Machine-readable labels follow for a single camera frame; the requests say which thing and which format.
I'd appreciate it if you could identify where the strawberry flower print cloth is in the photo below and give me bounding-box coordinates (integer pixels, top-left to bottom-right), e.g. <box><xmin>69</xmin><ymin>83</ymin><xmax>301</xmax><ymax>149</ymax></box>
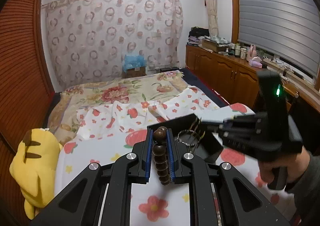
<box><xmin>54</xmin><ymin>87</ymin><xmax>296</xmax><ymax>219</ymax></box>

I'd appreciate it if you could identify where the black jewelry box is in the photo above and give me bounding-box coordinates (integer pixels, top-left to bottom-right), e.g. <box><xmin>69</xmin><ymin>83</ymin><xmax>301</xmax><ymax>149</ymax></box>
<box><xmin>149</xmin><ymin>114</ymin><xmax>223</xmax><ymax>164</ymax></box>

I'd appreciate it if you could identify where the person's right hand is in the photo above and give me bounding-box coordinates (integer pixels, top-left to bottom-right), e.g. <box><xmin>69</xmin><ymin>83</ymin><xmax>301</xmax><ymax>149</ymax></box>
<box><xmin>258</xmin><ymin>147</ymin><xmax>311</xmax><ymax>184</ymax></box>

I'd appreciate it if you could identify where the pink tissue box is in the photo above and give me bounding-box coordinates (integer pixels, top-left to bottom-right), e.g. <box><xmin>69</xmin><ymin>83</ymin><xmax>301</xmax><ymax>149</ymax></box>
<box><xmin>249</xmin><ymin>57</ymin><xmax>263</xmax><ymax>69</ymax></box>

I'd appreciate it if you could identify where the wooden sideboard cabinet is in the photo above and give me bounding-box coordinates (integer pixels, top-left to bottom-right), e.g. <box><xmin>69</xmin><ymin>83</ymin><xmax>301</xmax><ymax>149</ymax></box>
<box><xmin>185</xmin><ymin>44</ymin><xmax>320</xmax><ymax>116</ymax></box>

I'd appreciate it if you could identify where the brown wooden bead bracelet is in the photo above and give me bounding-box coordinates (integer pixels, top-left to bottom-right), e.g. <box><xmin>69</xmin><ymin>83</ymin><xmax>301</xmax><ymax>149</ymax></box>
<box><xmin>152</xmin><ymin>126</ymin><xmax>172</xmax><ymax>187</ymax></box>

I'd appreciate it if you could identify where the brown louvered wardrobe door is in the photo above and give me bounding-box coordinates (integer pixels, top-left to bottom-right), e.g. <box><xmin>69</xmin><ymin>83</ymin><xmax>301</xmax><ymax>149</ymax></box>
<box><xmin>1</xmin><ymin>0</ymin><xmax>54</xmax><ymax>225</ymax></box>

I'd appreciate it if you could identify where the silver bangle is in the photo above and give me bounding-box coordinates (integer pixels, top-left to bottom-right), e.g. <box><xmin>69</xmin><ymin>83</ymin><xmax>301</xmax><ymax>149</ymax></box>
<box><xmin>176</xmin><ymin>129</ymin><xmax>198</xmax><ymax>147</ymax></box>

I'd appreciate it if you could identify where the grey window blind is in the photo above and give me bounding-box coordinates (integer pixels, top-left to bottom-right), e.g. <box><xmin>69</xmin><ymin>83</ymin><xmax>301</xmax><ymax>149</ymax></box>
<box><xmin>238</xmin><ymin>0</ymin><xmax>319</xmax><ymax>77</ymax></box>

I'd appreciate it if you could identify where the stack of folded clothes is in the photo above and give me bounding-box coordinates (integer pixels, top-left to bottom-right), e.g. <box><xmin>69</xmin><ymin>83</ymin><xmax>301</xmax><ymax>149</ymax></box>
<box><xmin>188</xmin><ymin>26</ymin><xmax>231</xmax><ymax>52</ymax></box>

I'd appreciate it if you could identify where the floral bed quilt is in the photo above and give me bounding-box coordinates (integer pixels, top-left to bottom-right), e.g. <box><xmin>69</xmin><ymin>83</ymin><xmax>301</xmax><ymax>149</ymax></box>
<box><xmin>48</xmin><ymin>70</ymin><xmax>188</xmax><ymax>144</ymax></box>

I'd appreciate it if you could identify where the circle pattern lace curtain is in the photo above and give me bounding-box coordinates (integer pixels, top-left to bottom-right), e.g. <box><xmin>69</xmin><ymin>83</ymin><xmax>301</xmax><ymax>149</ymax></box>
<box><xmin>45</xmin><ymin>0</ymin><xmax>183</xmax><ymax>88</ymax></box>

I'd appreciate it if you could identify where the cardboard box with blue bag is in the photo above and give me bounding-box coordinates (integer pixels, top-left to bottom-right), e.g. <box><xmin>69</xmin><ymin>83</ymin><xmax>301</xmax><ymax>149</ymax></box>
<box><xmin>122</xmin><ymin>54</ymin><xmax>146</xmax><ymax>78</ymax></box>

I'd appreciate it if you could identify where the yellow plush toy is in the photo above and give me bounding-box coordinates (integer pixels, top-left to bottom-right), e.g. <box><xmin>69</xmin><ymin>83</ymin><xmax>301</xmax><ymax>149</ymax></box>
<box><xmin>9</xmin><ymin>128</ymin><xmax>62</xmax><ymax>219</ymax></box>

